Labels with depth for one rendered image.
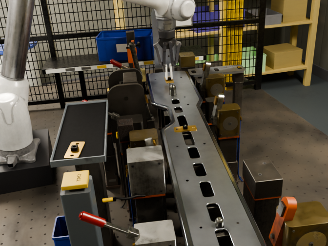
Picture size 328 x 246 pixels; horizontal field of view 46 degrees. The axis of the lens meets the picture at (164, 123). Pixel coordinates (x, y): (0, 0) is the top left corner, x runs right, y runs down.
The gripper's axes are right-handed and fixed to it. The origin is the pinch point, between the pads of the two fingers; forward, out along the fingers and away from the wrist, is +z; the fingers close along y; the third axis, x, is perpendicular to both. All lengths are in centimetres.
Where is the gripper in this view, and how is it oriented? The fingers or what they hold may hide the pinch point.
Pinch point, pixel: (168, 71)
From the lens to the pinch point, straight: 184.4
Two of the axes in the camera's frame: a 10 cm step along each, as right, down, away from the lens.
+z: 0.5, 8.9, 4.5
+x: -1.1, -4.4, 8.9
